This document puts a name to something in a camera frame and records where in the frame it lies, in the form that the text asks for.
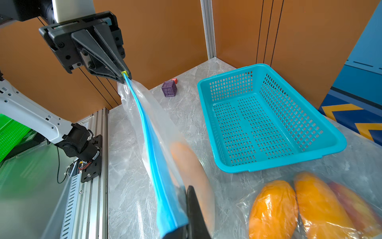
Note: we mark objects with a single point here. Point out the smooth orange basket mango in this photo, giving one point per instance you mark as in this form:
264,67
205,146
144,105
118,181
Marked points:
193,174

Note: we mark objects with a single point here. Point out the clear blue-zip bag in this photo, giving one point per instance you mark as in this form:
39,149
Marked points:
320,214

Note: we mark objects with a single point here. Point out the red mango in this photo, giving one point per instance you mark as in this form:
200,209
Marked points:
363,216

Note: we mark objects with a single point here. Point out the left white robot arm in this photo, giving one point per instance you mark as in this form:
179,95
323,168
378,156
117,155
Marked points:
75,139

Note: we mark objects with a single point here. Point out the teal plastic basket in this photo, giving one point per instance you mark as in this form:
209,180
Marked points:
256,120

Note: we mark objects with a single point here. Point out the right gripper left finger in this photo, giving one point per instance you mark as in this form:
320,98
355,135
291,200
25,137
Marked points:
179,233

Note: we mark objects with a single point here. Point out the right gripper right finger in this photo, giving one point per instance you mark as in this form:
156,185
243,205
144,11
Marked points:
196,229

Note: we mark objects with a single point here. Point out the purple block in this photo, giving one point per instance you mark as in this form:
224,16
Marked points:
169,89

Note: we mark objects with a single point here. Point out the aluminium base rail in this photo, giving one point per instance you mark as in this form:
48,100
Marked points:
86,212

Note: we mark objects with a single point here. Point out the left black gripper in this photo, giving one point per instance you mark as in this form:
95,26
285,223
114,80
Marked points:
94,42

